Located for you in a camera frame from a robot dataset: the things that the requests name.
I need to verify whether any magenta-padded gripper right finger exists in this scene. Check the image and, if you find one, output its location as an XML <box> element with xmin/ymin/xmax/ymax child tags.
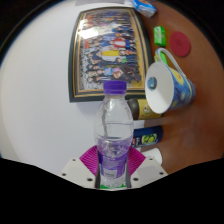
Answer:
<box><xmin>125</xmin><ymin>146</ymin><xmax>169</xmax><ymax>189</ymax></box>

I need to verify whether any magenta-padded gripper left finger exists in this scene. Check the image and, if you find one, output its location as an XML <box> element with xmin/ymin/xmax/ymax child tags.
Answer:
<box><xmin>59</xmin><ymin>145</ymin><xmax>101</xmax><ymax>189</ymax></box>

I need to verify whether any clear bottle with purple cap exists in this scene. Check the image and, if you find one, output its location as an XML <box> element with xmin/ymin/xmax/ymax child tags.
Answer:
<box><xmin>93</xmin><ymin>80</ymin><xmax>135</xmax><ymax>190</ymax></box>

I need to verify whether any dark blue pump bottle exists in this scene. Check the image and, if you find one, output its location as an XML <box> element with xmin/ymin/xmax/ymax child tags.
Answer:
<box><xmin>132</xmin><ymin>125</ymin><xmax>164</xmax><ymax>148</ymax></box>

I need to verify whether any brown pump bottle yellow label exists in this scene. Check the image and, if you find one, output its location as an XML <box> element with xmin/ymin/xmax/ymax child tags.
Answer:
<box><xmin>127</xmin><ymin>97</ymin><xmax>163</xmax><ymax>121</ymax></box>

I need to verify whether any blue mug with yellow print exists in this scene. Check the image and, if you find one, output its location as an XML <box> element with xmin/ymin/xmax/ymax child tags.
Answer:
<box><xmin>144</xmin><ymin>48</ymin><xmax>197</xmax><ymax>115</ymax></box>

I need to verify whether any small green pack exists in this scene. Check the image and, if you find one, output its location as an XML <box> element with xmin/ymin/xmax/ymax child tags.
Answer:
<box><xmin>159</xmin><ymin>49</ymin><xmax>169</xmax><ymax>66</ymax></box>
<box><xmin>153</xmin><ymin>25</ymin><xmax>167</xmax><ymax>47</ymax></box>

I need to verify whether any black-framed group picture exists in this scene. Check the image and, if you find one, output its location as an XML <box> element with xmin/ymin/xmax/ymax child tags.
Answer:
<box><xmin>68</xmin><ymin>7</ymin><xmax>154</xmax><ymax>103</ymax></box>

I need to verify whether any flat round red coaster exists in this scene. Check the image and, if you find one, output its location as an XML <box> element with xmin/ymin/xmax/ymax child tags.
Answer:
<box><xmin>169</xmin><ymin>31</ymin><xmax>192</xmax><ymax>58</ymax></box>

